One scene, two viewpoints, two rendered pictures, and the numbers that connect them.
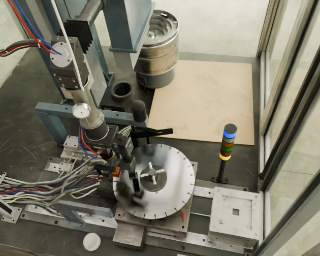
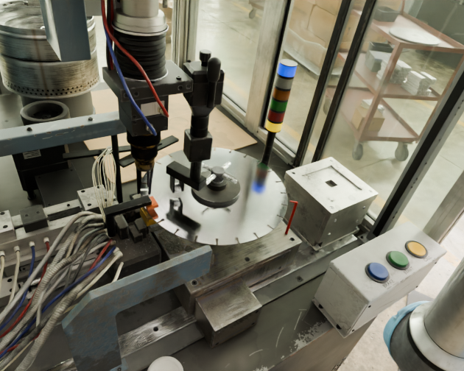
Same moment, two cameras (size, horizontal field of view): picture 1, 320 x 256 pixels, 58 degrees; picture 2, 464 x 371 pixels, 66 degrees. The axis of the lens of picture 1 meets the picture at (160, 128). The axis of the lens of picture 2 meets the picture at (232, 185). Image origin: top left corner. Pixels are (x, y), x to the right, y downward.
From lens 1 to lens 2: 0.79 m
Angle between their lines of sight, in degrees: 40
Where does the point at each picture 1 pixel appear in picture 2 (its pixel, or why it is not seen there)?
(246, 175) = (278, 171)
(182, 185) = (259, 177)
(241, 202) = (325, 173)
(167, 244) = (278, 289)
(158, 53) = not seen: hidden behind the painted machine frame
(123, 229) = (215, 304)
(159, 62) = (82, 68)
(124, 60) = not seen: outside the picture
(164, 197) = (255, 201)
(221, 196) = (303, 176)
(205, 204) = not seen: hidden behind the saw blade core
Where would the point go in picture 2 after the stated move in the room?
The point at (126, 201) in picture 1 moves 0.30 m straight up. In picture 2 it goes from (210, 233) to (229, 91)
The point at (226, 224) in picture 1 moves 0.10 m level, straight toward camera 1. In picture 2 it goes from (336, 199) to (359, 227)
